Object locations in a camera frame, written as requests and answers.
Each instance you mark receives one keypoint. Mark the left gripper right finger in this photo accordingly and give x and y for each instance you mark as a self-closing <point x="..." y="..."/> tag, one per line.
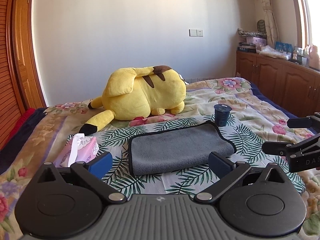
<point x="229" y="174"/>

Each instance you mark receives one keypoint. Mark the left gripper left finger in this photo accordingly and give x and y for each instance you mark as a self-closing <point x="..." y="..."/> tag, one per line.
<point x="89" y="175"/>

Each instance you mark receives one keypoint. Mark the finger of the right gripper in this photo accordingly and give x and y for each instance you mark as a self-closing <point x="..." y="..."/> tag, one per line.
<point x="285" y="148"/>
<point x="311" y="121"/>

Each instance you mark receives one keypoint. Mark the purple and grey towel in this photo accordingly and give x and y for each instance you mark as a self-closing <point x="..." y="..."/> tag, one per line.
<point x="176" y="149"/>

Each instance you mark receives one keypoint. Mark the pink tissue box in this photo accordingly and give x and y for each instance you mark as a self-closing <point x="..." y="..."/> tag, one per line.
<point x="79" y="148"/>

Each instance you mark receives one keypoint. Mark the wooden low cabinet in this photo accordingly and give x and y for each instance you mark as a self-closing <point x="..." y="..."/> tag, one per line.
<point x="291" y="86"/>

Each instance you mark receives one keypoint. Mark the dark blue cup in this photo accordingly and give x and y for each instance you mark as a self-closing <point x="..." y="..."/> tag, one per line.
<point x="222" y="113"/>

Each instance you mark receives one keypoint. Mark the palm leaf print cloth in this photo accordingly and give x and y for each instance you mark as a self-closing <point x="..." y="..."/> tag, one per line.
<point x="115" y="139"/>

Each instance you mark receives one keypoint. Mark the red blanket at bedside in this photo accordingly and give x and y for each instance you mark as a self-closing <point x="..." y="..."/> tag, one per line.
<point x="26" y="115"/>

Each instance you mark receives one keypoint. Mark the yellow Pikachu plush toy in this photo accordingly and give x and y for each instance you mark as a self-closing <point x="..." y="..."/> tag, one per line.
<point x="137" y="92"/>

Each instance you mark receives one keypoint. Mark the clutter on cabinet top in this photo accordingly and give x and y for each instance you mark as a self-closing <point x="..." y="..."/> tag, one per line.
<point x="256" y="42"/>

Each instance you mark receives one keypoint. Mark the wooden louvered wardrobe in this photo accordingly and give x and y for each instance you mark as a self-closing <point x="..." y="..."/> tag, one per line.
<point x="20" y="84"/>

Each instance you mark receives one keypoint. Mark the floral curtain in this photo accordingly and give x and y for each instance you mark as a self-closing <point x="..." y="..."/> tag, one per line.
<point x="270" y="23"/>

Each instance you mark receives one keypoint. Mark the white wall socket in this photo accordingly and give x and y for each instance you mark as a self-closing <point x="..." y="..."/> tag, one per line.
<point x="195" y="33"/>

